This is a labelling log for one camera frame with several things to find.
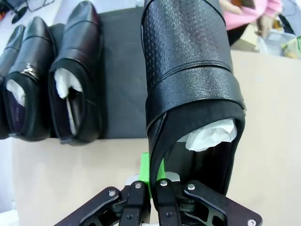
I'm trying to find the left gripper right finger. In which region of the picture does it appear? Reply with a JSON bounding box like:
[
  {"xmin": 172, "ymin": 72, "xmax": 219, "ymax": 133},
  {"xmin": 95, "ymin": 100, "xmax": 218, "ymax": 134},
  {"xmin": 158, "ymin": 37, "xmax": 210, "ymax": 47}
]
[{"xmin": 154, "ymin": 164, "xmax": 263, "ymax": 226}]

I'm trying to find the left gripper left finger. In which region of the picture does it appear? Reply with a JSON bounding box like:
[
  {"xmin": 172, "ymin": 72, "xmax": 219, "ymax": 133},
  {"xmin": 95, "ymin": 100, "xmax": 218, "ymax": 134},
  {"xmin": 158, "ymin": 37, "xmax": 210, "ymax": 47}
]
[{"xmin": 54, "ymin": 152, "xmax": 152, "ymax": 226}]

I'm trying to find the black perforated strap shoe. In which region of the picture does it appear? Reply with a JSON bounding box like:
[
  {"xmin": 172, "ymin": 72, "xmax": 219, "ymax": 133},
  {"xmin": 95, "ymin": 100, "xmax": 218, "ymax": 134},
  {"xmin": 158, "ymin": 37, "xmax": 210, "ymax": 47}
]
[
  {"xmin": 48, "ymin": 0, "xmax": 104, "ymax": 145},
  {"xmin": 140, "ymin": 0, "xmax": 247, "ymax": 196}
]

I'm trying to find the black pointed leather shoe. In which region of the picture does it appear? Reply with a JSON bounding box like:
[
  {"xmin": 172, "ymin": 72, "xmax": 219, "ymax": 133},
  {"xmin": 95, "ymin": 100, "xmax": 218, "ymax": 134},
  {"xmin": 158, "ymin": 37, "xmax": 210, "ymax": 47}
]
[
  {"xmin": 0, "ymin": 24, "xmax": 25, "ymax": 139},
  {"xmin": 3, "ymin": 16, "xmax": 56, "ymax": 142}
]

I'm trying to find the brown wooden shoe brush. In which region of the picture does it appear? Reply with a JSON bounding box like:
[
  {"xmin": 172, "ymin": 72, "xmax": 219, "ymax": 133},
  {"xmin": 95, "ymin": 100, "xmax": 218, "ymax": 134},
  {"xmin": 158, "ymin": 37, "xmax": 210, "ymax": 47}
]
[{"xmin": 234, "ymin": 0, "xmax": 255, "ymax": 7}]

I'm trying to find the person's left hand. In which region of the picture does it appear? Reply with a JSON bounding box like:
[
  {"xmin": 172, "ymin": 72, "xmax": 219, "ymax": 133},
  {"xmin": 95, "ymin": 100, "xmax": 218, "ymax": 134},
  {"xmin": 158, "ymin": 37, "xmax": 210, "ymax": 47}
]
[{"xmin": 255, "ymin": 15, "xmax": 274, "ymax": 38}]

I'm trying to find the person's right hand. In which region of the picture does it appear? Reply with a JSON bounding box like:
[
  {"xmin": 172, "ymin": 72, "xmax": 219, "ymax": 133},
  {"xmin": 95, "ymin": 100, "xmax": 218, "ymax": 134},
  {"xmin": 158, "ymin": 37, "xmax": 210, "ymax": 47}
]
[{"xmin": 220, "ymin": 0, "xmax": 243, "ymax": 15}]

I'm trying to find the white paper shoe stuffing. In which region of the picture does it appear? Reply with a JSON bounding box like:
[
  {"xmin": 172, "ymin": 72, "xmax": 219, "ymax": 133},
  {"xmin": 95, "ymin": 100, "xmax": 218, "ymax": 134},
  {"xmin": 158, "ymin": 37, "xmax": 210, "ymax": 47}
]
[
  {"xmin": 6, "ymin": 79, "xmax": 26, "ymax": 107},
  {"xmin": 185, "ymin": 118, "xmax": 238, "ymax": 153},
  {"xmin": 54, "ymin": 67, "xmax": 83, "ymax": 99}
]

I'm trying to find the clear plastic container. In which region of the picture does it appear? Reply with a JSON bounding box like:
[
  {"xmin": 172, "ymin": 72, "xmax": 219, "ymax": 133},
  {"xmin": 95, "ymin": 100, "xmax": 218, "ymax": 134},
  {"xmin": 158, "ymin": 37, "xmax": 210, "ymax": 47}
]
[{"xmin": 257, "ymin": 32, "xmax": 298, "ymax": 57}]

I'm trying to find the green snack packet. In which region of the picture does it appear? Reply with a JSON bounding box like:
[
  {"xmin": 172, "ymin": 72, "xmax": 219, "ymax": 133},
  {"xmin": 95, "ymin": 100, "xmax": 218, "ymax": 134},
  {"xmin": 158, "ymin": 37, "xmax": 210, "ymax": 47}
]
[{"xmin": 283, "ymin": 36, "xmax": 301, "ymax": 59}]

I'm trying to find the person in pink hoodie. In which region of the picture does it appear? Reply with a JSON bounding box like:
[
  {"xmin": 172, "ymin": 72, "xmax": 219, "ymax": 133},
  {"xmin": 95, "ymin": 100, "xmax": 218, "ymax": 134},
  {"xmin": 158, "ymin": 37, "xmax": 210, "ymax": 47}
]
[{"xmin": 222, "ymin": 0, "xmax": 283, "ymax": 47}]

